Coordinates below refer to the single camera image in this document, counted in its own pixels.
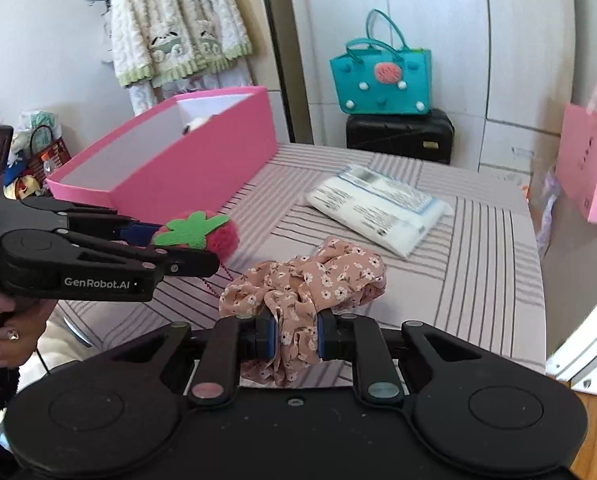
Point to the black suitcase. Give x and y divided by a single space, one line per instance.
398 135

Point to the striped bed sheet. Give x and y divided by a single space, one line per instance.
453 285

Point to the white patterned garment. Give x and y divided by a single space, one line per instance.
148 95

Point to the cream knit cardigan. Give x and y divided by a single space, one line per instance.
178 20

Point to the pink paper bag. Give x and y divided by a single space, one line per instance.
588 160

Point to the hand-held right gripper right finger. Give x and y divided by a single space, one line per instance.
326 337

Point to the red strawberry plush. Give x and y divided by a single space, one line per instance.
218 240

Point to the pink floral scrunchie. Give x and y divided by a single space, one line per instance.
318 275

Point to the dark wooden frame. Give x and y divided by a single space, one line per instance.
283 35

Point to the person's left hand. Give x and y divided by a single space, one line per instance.
28 325

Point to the clear plastic bag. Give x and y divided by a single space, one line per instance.
545 210

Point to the white wet wipes pack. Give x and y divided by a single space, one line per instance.
378 210

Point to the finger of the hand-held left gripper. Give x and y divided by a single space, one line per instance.
141 234
188 262

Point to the teal felt handbag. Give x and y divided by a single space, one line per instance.
378 85

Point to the brown mesh bag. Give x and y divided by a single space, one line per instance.
53 155

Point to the pink cardboard box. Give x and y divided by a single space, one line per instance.
178 165

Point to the white wardrobe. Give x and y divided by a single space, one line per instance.
453 20

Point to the white teal packet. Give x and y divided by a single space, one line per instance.
38 120

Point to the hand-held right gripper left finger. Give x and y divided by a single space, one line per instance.
266 340

